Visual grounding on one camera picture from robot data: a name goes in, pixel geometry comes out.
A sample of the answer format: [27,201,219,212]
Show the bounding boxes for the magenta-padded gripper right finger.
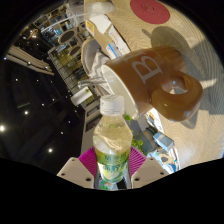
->
[126,146,169,189]

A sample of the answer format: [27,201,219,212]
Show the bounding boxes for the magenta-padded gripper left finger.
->
[56,146,99,190]

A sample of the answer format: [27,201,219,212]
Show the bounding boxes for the clear green-label drink bottle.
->
[92,94,134,184]

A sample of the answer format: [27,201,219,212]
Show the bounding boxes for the small blue white box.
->
[152,132,175,153]

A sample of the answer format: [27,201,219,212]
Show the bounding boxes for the white printed pamphlet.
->
[146,111,164,134]

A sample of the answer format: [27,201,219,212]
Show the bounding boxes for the white round column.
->
[70,87,94,107]

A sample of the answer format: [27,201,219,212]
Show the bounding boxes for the brown ceramic mug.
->
[100,45,204,123]

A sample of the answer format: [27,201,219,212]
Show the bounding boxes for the ceiling spot lights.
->
[0,56,68,154]

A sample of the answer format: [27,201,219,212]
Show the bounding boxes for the grey zigzag cushion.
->
[89,49,111,88]

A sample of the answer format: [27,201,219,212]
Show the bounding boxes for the grey curved sofa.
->
[80,38,111,98]

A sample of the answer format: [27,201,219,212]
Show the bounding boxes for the white tissue box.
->
[94,24,131,61]

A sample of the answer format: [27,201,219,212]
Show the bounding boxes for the group of dining chairs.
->
[33,6,84,61]

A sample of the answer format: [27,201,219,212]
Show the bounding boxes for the flat round red coaster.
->
[129,0,171,25]

